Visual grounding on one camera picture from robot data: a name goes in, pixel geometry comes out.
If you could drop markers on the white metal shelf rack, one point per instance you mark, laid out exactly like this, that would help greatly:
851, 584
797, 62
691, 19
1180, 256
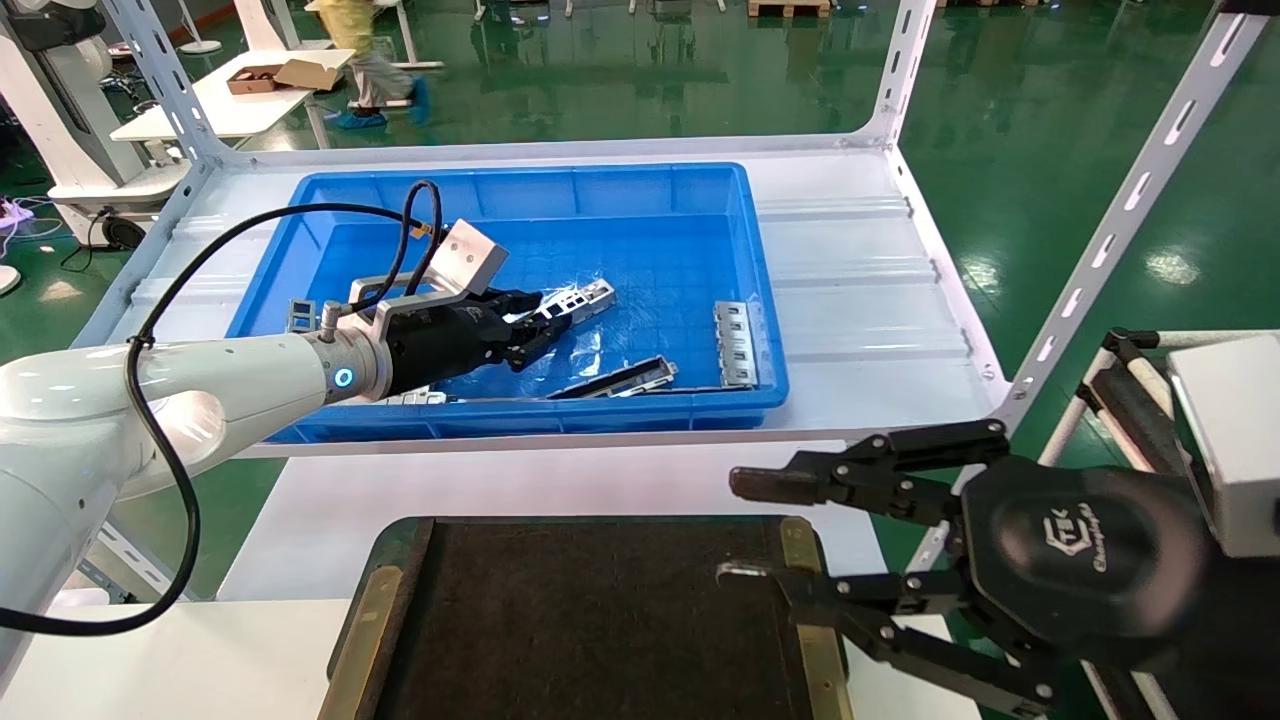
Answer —
860, 250

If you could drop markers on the wooden pallet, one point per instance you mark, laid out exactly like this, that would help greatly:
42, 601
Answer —
790, 8

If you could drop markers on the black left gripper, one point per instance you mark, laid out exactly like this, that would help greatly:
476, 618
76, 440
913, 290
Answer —
445, 340

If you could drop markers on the white machine on wheels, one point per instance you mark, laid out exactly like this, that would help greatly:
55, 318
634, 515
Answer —
60, 120

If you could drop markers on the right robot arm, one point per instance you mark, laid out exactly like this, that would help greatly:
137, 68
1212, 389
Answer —
1240, 640

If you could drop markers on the perforated silver metal part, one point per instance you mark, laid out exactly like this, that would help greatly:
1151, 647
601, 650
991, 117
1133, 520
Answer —
590, 298

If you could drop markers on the person in yellow top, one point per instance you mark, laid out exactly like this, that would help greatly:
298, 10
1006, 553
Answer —
370, 50

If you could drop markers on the dark long metal part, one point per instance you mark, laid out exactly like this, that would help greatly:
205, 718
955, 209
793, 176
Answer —
620, 380

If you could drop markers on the black container tray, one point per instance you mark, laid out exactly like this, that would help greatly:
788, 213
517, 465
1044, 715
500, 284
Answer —
600, 600

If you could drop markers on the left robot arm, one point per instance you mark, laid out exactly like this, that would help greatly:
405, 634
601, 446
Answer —
150, 390

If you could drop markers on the blue plastic bin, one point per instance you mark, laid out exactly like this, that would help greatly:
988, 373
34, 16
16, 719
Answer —
650, 200

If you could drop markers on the white round base stand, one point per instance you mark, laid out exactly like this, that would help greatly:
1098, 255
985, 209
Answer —
200, 45

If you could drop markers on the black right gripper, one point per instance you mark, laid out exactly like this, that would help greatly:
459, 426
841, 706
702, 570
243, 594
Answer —
1090, 560

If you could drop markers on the white work table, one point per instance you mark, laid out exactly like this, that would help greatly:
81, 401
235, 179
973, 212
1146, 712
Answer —
230, 112

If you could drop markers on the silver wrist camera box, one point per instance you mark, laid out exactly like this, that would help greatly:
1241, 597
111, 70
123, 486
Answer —
468, 258
1235, 440

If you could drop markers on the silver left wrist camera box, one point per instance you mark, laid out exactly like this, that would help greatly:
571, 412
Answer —
468, 258

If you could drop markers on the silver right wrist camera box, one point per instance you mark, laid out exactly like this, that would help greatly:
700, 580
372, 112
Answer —
1235, 440

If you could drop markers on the clear plastic film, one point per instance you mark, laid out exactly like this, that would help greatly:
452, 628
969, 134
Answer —
580, 345

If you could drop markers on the white desk with legs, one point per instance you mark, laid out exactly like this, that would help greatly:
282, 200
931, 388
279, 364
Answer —
408, 45

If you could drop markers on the grey upright metal part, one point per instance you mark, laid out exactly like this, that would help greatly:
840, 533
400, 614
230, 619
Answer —
302, 315

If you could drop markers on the open cardboard box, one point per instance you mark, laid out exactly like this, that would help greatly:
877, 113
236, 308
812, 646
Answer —
305, 75

